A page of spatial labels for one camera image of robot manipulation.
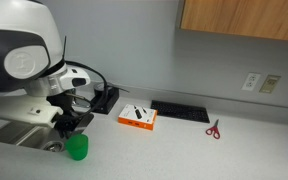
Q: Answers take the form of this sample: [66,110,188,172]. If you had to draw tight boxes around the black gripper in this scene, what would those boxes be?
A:
[52,112,95,140]

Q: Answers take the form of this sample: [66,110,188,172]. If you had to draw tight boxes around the green plastic cup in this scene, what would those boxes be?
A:
[64,133,89,162]

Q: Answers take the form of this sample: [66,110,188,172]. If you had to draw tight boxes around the chrome faucet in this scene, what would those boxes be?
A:
[65,92,92,110]

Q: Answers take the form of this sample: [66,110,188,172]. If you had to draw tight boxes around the stainless steel sink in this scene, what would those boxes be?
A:
[0,112,95,153]

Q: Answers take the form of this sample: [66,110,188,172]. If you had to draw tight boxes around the orange and white product box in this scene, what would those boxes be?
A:
[117,103,158,131]

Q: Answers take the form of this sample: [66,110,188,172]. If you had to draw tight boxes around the black keyboard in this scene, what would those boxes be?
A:
[150,100,211,124]

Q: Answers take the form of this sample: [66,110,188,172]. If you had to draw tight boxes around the grey duct tape roll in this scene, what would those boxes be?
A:
[93,82,108,93]

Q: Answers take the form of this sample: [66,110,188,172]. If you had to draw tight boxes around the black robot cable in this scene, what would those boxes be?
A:
[64,60,109,120]

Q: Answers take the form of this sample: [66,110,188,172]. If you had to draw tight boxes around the red handled scissors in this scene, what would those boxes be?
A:
[205,118,221,140]

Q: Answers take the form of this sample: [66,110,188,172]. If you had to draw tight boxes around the white wall outlet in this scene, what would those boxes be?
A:
[240,72,262,92]

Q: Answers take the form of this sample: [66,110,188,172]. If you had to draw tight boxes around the beige wall plate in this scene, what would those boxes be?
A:
[258,74,282,95]

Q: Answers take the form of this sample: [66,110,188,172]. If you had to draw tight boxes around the wooden wall cabinet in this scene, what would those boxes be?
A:
[179,0,288,44]

